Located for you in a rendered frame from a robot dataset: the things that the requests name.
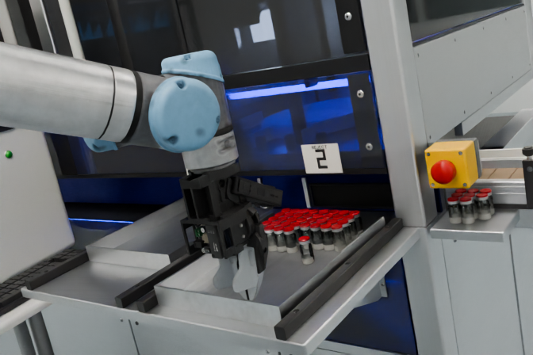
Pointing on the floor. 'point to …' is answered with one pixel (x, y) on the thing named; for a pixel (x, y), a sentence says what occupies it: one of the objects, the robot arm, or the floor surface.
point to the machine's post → (405, 146)
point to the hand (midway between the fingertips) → (251, 291)
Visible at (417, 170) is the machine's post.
